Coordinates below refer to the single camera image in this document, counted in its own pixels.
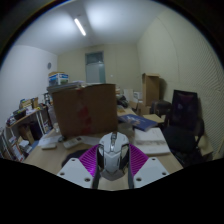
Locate thick white book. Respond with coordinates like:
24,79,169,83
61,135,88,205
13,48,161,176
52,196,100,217
133,127,172,157

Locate white grey computer mouse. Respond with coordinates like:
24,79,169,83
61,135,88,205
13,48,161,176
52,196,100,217
97,131,130,182

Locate tall open cardboard box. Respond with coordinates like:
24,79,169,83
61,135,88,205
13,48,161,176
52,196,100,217
141,72,161,107

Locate small wooden side table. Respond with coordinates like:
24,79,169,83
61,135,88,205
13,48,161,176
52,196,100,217
143,113,166,124

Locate small white flat device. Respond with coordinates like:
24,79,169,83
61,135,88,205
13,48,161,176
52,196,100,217
38,137,58,150

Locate grey door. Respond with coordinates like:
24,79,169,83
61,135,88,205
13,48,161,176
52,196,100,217
84,50,107,84

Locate blue white printed box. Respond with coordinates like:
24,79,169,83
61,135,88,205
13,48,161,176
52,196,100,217
48,71,70,87

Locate white remote control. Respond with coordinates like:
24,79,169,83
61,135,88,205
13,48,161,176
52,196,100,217
62,135,83,150

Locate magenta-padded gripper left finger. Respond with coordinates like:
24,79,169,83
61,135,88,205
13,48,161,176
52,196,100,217
56,143,101,190

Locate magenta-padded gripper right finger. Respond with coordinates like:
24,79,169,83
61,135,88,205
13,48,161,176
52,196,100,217
127,143,171,190

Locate ceiling tube light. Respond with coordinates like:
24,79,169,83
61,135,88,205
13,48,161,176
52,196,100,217
73,17,87,37

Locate cluttered wooden shelf unit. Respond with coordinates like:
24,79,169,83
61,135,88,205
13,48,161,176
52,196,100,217
4,96,54,162

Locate black office chair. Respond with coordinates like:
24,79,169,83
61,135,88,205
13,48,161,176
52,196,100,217
162,89,205,167

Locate blue book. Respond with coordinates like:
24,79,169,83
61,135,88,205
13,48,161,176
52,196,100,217
117,113,159,132

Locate large brown cardboard box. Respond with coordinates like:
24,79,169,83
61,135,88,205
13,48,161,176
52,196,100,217
50,83,119,138

